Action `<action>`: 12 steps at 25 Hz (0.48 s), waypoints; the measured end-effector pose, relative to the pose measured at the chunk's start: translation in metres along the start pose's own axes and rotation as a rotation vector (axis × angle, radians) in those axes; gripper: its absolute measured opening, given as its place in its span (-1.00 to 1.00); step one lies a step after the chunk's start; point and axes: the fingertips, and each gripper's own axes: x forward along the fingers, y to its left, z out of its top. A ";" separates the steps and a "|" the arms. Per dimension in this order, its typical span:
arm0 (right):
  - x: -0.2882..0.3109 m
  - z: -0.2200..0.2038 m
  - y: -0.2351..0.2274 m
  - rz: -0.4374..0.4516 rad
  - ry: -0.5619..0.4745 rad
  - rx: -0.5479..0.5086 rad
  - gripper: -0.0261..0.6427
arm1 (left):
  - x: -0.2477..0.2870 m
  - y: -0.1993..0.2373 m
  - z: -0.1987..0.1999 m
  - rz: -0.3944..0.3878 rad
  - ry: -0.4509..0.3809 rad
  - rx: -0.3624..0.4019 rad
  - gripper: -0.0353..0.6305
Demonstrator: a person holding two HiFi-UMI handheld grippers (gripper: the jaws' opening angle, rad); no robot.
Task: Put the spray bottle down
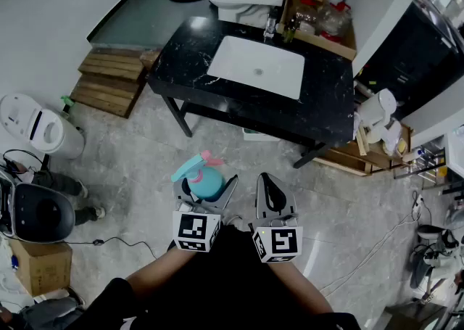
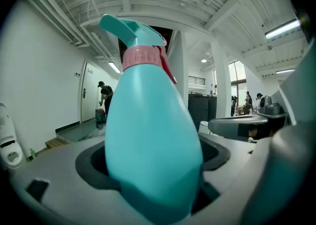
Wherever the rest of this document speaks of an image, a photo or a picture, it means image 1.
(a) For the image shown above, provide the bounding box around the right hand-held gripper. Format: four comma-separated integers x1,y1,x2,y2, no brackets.
248,172,304,264

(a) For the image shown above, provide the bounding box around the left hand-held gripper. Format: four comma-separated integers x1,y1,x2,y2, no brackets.
172,174,240,254

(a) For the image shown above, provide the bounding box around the teal spray bottle pink collar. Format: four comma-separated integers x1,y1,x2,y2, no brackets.
170,150,228,202

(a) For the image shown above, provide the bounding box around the person's right forearm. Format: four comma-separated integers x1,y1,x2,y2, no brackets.
267,260,335,315

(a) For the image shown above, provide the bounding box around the person's left forearm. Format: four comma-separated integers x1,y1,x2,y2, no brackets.
125,247,204,310

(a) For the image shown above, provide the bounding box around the dark green pump bottle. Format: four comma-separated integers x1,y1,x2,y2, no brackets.
282,17,301,44

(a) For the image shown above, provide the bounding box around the person's shoe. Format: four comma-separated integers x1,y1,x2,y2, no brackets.
220,215,244,231

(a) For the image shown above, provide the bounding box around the white flat box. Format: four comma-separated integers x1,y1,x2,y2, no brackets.
242,128,281,142

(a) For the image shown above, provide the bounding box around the person's black clothing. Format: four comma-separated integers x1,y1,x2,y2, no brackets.
65,225,363,330

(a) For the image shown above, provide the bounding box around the low wooden shelf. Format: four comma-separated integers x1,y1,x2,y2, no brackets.
313,124,415,178

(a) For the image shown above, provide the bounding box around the black marble table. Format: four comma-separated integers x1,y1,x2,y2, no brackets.
146,15,357,170

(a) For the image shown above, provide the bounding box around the white sink basin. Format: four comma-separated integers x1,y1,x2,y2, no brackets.
206,35,307,101

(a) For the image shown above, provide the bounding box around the white kettle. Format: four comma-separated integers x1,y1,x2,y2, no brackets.
353,88,399,143

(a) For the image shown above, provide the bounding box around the wooden pallet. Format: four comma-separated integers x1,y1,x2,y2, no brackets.
70,46,162,120

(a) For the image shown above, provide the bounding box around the black round stool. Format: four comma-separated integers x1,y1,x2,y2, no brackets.
13,182,77,244

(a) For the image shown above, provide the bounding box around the white lidded trash can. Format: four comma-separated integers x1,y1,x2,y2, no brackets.
0,93,86,160

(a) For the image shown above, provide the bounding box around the white machine on stand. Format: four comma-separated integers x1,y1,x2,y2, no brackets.
408,223,464,302

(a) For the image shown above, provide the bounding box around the chrome faucet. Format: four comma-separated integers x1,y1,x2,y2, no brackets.
263,7,281,41

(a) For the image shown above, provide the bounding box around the red-lidded clear container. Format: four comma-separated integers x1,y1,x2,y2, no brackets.
318,1,352,44

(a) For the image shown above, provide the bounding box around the black cabinet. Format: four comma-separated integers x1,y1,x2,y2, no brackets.
356,1,464,122

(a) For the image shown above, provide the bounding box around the black floor cable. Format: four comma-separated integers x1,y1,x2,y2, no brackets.
67,235,158,261

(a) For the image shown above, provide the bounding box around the white floor cable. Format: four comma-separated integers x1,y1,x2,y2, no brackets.
318,190,426,297

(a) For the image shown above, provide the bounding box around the black wire rack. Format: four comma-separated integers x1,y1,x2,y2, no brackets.
392,139,447,191

